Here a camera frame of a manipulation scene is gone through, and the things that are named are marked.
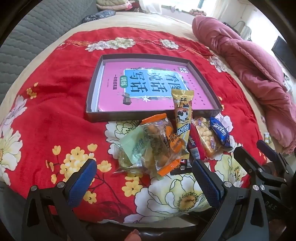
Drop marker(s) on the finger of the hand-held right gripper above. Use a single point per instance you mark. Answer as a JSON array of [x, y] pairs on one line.
[[266, 148], [245, 160]]

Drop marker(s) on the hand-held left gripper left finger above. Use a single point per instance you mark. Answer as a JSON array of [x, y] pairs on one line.
[[83, 183]]

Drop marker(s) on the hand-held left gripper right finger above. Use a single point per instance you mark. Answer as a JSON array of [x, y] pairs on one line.
[[208, 185]]

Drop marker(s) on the dark chocolate bar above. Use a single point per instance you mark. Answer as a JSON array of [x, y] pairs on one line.
[[182, 165]]

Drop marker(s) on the blue cookie packet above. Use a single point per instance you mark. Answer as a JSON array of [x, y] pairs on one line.
[[219, 134]]

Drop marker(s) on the red snack packet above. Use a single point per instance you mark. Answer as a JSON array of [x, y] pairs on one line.
[[195, 143]]

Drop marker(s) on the clear puffed snack packet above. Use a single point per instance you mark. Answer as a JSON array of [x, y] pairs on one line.
[[205, 136]]

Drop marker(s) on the orange peanut packet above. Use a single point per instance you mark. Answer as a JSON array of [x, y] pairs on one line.
[[159, 148]]

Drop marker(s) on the green snack packet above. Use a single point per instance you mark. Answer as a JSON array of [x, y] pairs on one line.
[[134, 148]]

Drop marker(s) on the grey cardboard box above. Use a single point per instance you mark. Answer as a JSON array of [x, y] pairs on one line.
[[97, 118]]

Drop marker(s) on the yellow snack bar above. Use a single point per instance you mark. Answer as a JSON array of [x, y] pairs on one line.
[[182, 115]]

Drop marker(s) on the person's left hand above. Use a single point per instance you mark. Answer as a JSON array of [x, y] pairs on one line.
[[133, 235]]

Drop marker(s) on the pink quilt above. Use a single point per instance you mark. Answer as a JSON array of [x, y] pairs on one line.
[[249, 69]]

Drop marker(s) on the red floral blanket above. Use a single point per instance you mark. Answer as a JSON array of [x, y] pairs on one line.
[[57, 104]]

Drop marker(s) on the black television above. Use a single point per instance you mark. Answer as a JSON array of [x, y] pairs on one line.
[[283, 54]]

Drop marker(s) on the pink book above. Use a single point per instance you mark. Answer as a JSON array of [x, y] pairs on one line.
[[115, 92]]

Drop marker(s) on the metal chair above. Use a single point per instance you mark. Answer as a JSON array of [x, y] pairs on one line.
[[242, 29]]

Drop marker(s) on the grey quilted headboard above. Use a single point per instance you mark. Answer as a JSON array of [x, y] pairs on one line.
[[30, 41]]

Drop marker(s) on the clothes on windowsill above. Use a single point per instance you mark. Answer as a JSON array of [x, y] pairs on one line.
[[196, 12]]

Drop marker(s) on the beige bed sheet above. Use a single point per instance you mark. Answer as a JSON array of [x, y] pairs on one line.
[[161, 20]]

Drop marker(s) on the dark patterned pillow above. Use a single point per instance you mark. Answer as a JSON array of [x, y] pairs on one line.
[[99, 17]]

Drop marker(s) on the stack of folded blankets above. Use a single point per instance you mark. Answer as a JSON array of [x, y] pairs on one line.
[[113, 4]]

